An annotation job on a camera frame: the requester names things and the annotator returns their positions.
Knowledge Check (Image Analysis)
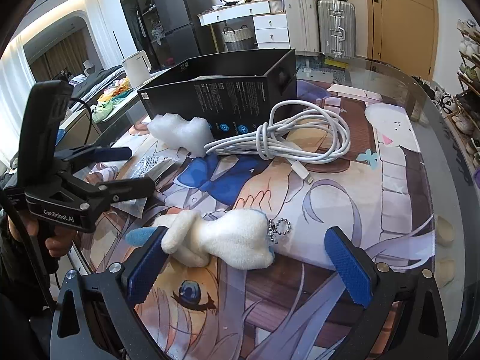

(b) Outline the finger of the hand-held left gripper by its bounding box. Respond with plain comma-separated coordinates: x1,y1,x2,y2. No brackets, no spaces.
55,145,133,174
68,177,157,211

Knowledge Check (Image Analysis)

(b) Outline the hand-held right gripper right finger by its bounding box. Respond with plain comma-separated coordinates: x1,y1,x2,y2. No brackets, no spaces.
324,227,449,360

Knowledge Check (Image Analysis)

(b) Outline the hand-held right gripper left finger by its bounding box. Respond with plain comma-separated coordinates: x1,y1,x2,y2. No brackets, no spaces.
50,226,188,360

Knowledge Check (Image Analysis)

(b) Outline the clear printed packet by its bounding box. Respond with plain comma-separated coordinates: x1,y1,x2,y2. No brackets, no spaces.
112,155,177,220

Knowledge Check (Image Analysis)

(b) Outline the white foam piece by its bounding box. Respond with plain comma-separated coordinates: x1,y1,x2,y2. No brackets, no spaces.
148,116,213,158

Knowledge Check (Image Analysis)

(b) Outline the cream plush toy keychain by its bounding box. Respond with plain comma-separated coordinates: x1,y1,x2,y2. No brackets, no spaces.
125,208,292,271

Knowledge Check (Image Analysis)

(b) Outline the black cardboard box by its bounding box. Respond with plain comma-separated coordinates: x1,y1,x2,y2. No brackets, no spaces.
137,49,299,143

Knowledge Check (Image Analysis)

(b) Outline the white charging cable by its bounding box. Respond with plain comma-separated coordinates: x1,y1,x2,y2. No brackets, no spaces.
204,101,352,187

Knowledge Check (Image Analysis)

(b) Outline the person's left forearm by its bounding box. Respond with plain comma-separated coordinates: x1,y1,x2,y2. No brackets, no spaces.
0,210,61,331

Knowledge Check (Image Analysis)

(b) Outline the person's left hand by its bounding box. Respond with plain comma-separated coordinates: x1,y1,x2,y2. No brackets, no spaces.
7,215,80,250

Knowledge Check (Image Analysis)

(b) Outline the white side table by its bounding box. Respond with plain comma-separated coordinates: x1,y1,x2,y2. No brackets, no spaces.
60,68,178,140

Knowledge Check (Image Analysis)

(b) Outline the white curtain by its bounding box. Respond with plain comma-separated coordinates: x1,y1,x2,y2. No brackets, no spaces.
0,26,43,166

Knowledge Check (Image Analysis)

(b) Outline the anime printed desk mat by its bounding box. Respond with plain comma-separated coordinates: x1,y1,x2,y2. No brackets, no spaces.
84,79,436,360

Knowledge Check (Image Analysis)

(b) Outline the pile of colourful snack packets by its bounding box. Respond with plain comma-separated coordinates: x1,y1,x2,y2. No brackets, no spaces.
92,79,132,122

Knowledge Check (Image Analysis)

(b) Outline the bed with dark bedding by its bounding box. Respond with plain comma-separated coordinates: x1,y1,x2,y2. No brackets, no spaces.
70,65,125,95

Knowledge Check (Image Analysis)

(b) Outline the white electric kettle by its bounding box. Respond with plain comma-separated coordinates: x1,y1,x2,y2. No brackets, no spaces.
122,50,153,85

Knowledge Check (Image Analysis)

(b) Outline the beige slipper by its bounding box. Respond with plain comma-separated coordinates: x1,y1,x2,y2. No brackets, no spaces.
434,258,457,288
436,215,457,247

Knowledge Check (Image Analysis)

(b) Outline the black glass cabinet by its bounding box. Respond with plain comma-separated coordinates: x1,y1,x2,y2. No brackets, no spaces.
114,0,166,70

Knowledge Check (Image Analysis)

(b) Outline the dark grey fridge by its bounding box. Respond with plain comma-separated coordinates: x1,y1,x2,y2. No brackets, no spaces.
150,0,205,61

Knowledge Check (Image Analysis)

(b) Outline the woven laundry basket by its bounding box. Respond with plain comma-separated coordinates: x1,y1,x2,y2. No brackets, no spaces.
221,24,256,52

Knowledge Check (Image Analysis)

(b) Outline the white dressing desk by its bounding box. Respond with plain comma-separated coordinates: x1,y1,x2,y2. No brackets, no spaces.
198,0,271,27

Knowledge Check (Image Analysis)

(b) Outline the group of shoes on floor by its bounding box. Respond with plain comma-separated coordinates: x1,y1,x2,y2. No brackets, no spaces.
412,76,457,114

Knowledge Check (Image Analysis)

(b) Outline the white drawer unit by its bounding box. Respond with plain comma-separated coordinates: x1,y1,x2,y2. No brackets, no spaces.
253,13,292,49

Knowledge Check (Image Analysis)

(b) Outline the shoe rack with shoes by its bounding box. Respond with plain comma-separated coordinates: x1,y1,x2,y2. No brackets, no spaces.
444,19,480,166

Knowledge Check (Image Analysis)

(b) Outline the white suitcase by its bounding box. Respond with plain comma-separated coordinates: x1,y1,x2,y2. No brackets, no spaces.
283,0,322,53

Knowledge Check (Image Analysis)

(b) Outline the silver suitcase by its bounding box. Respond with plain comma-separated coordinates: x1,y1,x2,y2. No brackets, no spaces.
317,0,357,59

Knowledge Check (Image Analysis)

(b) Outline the tan wooden door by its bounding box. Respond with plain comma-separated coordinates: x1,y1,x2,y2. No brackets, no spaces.
367,0,439,83

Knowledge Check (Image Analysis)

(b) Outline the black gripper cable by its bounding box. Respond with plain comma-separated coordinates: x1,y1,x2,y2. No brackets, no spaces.
69,97,94,145

